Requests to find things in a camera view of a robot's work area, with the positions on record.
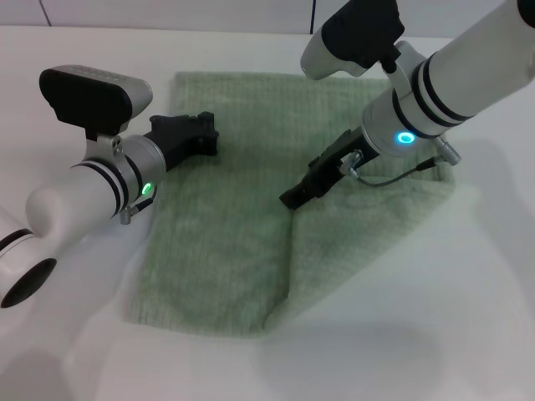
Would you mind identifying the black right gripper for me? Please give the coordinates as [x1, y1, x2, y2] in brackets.
[278, 128, 378, 210]

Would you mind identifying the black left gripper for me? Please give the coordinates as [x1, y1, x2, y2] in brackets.
[143, 110, 222, 173]

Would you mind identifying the green terry towel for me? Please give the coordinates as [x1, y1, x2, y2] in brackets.
[122, 71, 457, 338]

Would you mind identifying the left arm wrist cable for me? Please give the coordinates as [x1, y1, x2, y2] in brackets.
[119, 183, 159, 226]

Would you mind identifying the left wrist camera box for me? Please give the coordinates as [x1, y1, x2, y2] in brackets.
[38, 63, 154, 145]

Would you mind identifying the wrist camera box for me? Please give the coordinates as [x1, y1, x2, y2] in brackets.
[299, 0, 407, 81]
[38, 63, 154, 145]

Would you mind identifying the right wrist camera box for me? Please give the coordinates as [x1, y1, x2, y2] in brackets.
[299, 0, 407, 81]

